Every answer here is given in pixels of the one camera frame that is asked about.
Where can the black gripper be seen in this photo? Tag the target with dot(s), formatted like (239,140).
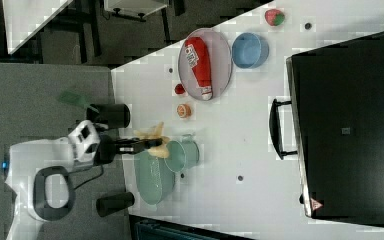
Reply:
(108,148)

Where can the peeled yellow toy banana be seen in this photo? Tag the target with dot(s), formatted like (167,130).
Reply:
(155,132)

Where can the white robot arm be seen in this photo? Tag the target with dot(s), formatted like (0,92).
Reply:
(39,172)

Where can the pale green mug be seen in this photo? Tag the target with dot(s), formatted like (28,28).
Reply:
(183,154)

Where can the pale green colander bowl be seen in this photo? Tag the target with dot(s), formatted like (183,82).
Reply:
(155,181)

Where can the black utensil cup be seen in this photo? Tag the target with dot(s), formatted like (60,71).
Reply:
(113,115)

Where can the small red toy tomato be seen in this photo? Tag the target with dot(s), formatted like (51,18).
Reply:
(179,89)

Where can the green spatula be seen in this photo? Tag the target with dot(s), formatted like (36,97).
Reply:
(75,99)

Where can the red ketchup bottle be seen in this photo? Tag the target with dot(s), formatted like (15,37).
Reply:
(198,59)

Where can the grey oval plate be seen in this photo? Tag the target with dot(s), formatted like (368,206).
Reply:
(220,64)

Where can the white cabinet on wheels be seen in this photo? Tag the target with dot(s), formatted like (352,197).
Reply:
(134,9)

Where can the blue bowl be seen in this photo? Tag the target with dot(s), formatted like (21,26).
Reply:
(249,51)

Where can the white side table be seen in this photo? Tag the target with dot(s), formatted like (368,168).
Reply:
(24,18)

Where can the toy strawberry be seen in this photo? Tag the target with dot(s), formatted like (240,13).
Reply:
(274,17)

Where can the black toaster oven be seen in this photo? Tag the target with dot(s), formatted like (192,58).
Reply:
(337,101)

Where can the black cylinder post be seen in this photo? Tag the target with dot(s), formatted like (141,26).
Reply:
(110,204)

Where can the black oven door handle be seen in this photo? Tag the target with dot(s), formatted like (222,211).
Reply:
(275,129)

